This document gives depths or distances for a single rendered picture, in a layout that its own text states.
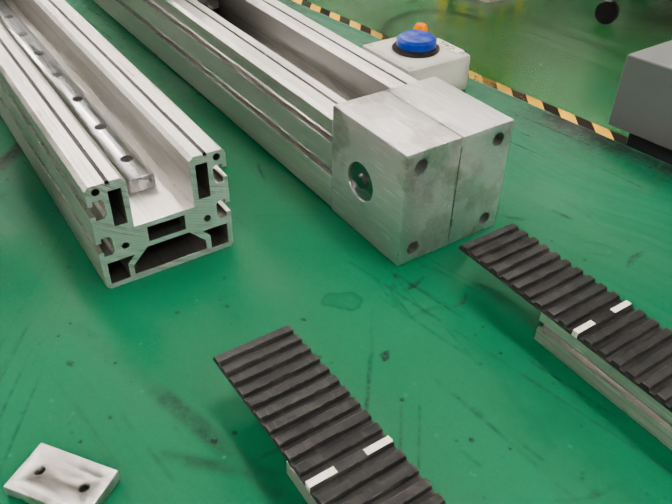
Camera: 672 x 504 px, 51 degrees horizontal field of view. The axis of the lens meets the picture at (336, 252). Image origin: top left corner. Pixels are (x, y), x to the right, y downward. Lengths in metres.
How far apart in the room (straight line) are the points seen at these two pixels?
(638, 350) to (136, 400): 0.30
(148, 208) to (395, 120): 0.19
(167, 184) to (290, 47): 0.24
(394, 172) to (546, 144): 0.26
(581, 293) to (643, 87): 0.31
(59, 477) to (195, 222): 0.20
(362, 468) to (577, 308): 0.18
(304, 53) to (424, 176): 0.25
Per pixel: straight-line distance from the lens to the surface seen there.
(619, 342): 0.45
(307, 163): 0.60
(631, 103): 0.76
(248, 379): 0.40
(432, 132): 0.50
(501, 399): 0.45
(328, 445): 0.37
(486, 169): 0.54
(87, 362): 0.48
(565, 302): 0.47
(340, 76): 0.66
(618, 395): 0.46
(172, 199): 0.52
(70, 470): 0.41
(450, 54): 0.73
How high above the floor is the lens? 1.11
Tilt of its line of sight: 38 degrees down
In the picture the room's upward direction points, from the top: 1 degrees clockwise
